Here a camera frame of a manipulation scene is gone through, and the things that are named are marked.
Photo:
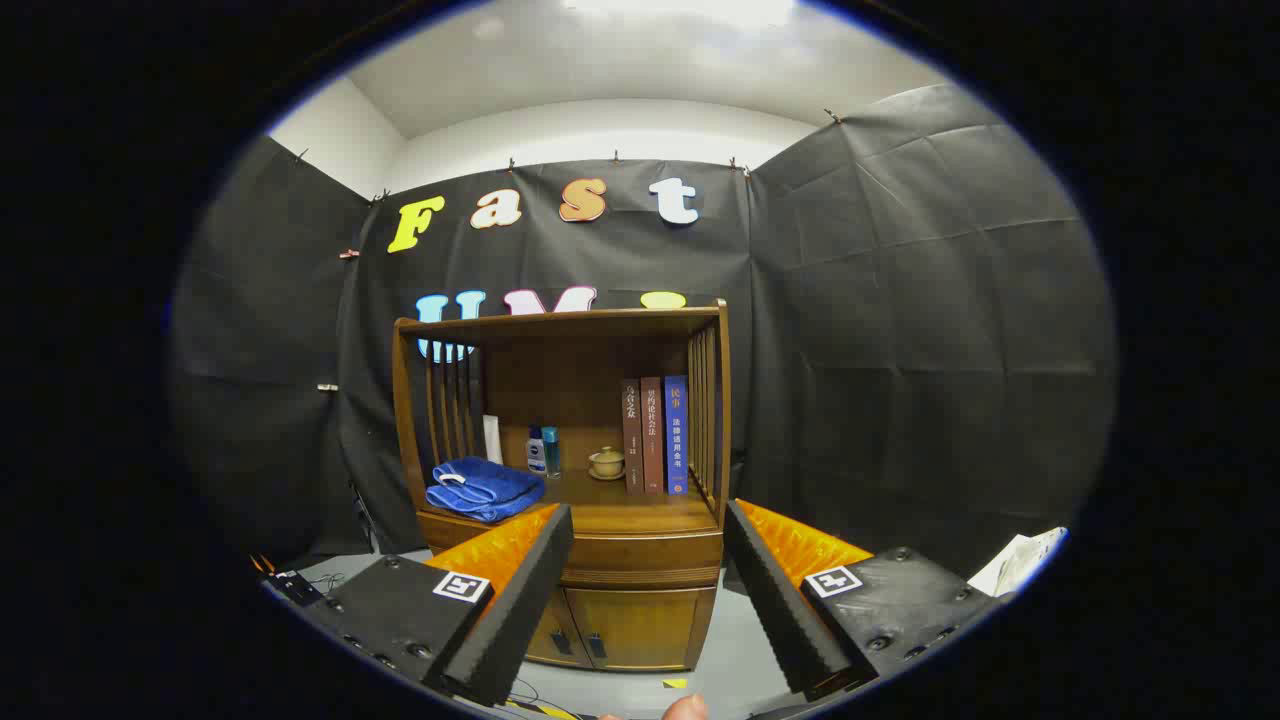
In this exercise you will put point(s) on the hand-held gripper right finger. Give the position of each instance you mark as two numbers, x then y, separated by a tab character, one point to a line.
775	600

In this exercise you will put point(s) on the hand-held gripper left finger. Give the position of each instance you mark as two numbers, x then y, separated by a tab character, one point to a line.
520	600

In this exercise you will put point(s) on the wooden drawer with black knob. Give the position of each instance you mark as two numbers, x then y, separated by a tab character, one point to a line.
640	555

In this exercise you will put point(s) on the wooden cabinet door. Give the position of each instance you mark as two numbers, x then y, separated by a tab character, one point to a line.
550	625
650	625

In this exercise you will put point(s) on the wooden countertop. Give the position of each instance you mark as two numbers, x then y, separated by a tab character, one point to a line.
620	508

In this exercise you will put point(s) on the wooden cabinet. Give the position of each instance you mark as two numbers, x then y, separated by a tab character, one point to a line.
560	390

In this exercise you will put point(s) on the blue folded towel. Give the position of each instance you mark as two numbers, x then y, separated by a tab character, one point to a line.
480	488

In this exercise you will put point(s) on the white bottle with blue cap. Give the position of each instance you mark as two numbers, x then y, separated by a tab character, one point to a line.
535	455

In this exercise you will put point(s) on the teal bottle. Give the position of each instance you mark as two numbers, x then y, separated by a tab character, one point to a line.
551	452

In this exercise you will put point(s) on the beige lidded teacup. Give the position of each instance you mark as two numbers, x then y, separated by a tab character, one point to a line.
606	463

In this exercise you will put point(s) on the white tube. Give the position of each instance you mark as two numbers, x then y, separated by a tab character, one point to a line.
492	440

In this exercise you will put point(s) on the blue book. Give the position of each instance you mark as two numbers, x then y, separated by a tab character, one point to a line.
676	440

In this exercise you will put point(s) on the dark brown book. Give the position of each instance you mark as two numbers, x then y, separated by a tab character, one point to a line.
632	440

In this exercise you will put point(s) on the reddish brown book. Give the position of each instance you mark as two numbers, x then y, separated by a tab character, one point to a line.
652	440

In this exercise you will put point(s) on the black floor device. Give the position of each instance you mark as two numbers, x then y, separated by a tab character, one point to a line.
292	586

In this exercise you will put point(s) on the white paper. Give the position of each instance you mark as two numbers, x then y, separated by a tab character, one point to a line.
1015	568

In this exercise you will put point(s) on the black backdrop cloth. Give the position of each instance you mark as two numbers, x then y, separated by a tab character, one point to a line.
900	350

